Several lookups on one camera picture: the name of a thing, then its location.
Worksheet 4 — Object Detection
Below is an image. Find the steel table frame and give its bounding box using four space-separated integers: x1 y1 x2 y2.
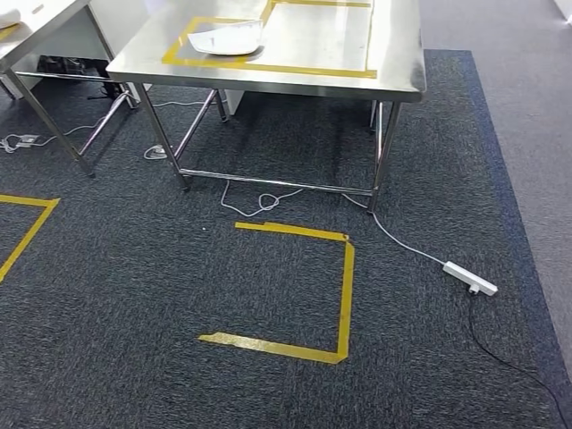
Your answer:
0 0 140 180

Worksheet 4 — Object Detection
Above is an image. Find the white power strip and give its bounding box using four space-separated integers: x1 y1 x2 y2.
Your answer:
441 260 499 298

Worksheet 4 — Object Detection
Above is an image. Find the white plastic part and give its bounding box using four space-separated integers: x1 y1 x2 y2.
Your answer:
187 19 265 57

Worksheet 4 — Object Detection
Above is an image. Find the yellow tape strip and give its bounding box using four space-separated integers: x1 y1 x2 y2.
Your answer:
198 220 356 366
0 194 61 284

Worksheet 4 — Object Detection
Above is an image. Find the black floor equipment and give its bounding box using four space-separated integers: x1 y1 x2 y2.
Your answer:
36 55 125 101

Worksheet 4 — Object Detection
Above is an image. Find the steel workbench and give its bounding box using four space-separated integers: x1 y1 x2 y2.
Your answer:
106 0 427 215

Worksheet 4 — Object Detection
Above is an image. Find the white power strip cable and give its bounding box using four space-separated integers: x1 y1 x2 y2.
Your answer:
220 179 448 266

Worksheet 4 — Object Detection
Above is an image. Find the black power cable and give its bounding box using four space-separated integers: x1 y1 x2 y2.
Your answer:
467 292 571 429

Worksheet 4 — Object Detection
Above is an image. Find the wide yellow tape outline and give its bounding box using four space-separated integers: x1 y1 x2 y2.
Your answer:
161 0 378 80

